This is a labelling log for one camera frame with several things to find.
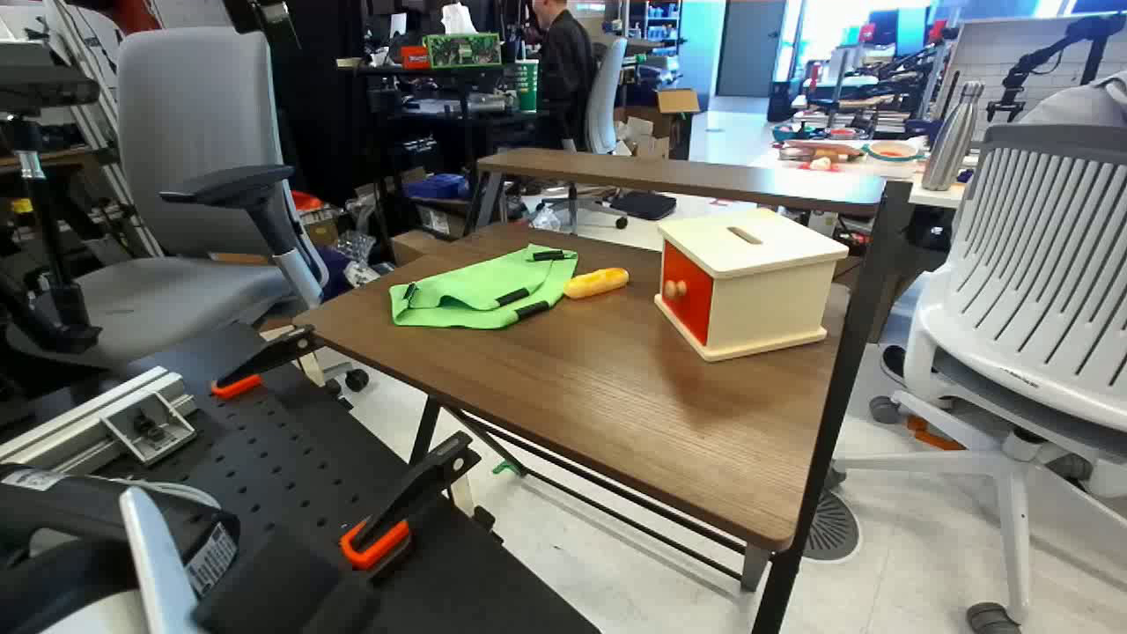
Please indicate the green cloth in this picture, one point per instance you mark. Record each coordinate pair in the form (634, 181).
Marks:
(471, 302)

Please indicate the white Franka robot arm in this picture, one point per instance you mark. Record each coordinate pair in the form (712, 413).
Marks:
(154, 552)

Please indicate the black background robot arm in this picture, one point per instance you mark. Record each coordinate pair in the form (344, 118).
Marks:
(1057, 55)

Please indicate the yellow toy banana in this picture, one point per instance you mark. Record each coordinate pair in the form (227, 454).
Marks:
(600, 283)

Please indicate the wooden box with red drawer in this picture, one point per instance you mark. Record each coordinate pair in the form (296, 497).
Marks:
(752, 283)

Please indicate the wooden office desk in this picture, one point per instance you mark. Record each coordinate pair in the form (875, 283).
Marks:
(705, 177)

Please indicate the white high-back office chair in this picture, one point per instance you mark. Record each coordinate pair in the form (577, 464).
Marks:
(608, 93)

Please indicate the small cardboard box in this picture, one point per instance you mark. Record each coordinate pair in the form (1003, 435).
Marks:
(678, 100)

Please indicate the person in black clothes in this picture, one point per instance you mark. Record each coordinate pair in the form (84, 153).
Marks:
(564, 70)

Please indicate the green box on shelf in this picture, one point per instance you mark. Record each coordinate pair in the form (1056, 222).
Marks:
(464, 49)

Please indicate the round floor grate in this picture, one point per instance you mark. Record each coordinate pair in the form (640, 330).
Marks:
(832, 526)

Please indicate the small plate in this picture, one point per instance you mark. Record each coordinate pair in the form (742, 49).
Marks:
(898, 153)

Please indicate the grey office chair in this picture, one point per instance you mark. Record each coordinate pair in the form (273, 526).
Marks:
(194, 128)

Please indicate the white ribbed swivel chair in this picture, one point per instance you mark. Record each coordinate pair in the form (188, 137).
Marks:
(1033, 257)

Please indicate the aluminium ladder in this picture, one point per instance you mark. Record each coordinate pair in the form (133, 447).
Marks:
(106, 158)

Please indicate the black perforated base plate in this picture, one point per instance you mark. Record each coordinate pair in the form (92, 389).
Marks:
(306, 470)

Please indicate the aluminium extrusion rail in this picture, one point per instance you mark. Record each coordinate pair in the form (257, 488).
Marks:
(84, 416)

